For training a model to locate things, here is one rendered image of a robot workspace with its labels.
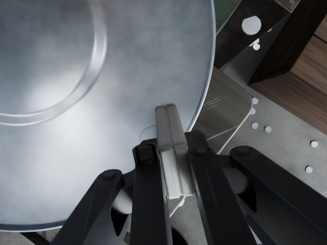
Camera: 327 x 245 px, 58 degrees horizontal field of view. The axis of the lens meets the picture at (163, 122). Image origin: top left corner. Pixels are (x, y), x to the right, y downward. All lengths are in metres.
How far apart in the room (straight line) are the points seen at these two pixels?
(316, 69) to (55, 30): 0.60
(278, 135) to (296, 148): 0.08
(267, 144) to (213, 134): 0.84
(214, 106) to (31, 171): 0.15
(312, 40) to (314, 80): 0.09
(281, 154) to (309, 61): 0.44
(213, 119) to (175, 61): 0.05
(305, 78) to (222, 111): 0.51
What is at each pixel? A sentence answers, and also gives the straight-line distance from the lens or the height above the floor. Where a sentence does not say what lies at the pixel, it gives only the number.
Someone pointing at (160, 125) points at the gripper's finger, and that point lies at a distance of 0.17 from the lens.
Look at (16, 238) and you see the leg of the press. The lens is 0.44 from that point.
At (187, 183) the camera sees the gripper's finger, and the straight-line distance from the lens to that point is 0.15.
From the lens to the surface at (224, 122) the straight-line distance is 0.23.
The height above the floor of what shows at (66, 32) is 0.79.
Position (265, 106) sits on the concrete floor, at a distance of 1.06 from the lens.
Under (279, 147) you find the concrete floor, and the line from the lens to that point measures 1.08.
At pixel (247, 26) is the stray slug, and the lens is 0.38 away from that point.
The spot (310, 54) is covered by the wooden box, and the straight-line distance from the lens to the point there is 0.73.
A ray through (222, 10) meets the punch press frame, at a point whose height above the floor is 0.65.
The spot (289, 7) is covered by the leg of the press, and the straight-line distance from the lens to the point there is 0.43.
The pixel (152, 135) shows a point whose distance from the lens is 0.22.
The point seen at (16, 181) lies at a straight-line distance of 0.25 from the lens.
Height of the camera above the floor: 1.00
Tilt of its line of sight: 87 degrees down
